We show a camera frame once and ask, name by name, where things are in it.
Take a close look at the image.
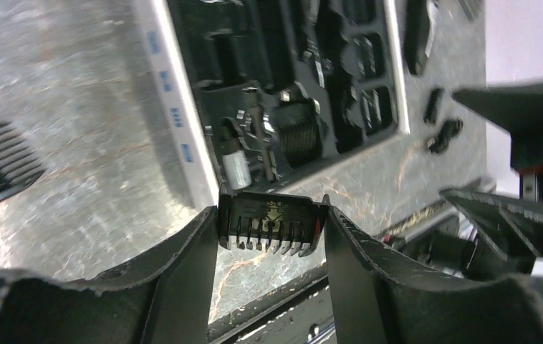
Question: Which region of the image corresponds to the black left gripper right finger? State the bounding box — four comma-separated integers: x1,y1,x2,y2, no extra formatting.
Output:
325,205,543,343

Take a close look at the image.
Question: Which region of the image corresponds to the white clipper kit box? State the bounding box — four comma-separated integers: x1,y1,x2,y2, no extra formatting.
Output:
133,1,410,209

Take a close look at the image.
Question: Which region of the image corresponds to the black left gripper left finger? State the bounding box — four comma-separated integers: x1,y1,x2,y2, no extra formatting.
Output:
0,207,218,343

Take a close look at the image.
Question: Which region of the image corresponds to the black cleaning brush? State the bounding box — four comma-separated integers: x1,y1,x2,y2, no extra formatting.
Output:
243,87,276,182

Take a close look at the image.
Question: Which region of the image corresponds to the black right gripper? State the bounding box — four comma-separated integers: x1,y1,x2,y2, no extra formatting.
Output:
440,82,543,280

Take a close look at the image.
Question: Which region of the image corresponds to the black clipper comb guard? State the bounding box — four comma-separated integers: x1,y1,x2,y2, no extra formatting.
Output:
217,190,331,257

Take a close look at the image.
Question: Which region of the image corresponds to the black comb in tray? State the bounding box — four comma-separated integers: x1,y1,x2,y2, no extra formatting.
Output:
272,99,322,168

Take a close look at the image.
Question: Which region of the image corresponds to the black hair clipper body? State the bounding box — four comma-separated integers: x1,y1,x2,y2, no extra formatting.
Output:
403,0,440,76

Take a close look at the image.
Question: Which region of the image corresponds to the small white oil bottle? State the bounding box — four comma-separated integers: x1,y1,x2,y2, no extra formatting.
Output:
221,138,252,190

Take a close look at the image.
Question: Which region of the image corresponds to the small black cylinder adapter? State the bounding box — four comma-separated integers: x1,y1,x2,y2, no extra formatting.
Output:
423,87,446,125

